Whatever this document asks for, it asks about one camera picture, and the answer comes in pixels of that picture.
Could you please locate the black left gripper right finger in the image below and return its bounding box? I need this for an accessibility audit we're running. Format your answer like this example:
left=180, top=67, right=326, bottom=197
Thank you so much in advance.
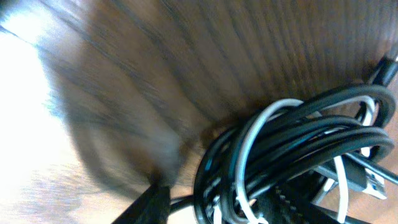
left=257, top=185, right=338, bottom=224

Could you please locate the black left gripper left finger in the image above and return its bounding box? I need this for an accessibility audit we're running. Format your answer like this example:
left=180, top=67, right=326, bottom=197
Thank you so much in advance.
left=112, top=185, right=170, bottom=224

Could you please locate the thick black USB cable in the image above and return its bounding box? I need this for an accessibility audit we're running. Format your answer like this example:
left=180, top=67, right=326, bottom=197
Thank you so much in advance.
left=192, top=55, right=398, bottom=224

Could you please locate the white USB cable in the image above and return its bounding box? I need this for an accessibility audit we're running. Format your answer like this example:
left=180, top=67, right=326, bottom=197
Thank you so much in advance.
left=211, top=95, right=379, bottom=224

